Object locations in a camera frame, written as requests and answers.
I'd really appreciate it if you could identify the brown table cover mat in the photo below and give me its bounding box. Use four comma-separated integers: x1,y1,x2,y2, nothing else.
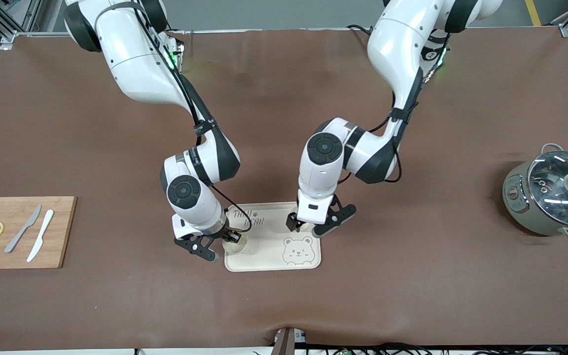
0,27,568,352

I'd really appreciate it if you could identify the white IKEA cup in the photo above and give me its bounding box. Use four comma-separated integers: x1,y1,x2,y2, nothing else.
222,232,249,255

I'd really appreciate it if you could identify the grey plastic knife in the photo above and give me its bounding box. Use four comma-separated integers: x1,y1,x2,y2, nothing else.
4,205,42,254

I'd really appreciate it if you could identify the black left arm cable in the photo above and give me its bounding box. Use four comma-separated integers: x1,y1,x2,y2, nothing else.
336,44,450,184

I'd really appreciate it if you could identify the beige bear print tray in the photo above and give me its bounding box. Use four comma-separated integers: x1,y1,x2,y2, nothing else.
224,201,322,273

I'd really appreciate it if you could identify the black cable bundle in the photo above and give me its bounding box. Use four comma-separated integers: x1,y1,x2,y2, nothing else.
294,342,568,355

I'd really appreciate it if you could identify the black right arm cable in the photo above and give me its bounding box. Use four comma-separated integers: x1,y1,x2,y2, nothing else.
94,2,239,232

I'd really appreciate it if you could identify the grey metal clamp mount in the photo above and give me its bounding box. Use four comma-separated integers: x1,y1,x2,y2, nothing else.
273,326,307,355

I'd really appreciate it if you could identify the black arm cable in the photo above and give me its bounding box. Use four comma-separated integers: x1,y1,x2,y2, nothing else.
94,2,239,232
336,44,450,184

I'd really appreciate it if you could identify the wooden cutting board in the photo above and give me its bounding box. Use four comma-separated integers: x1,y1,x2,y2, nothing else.
0,196,77,270

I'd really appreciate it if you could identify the white plastic knife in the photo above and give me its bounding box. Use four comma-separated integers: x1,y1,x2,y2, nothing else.
27,210,55,263

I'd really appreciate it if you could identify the grey-green electric cooking pot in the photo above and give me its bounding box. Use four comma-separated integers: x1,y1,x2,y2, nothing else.
502,143,568,242

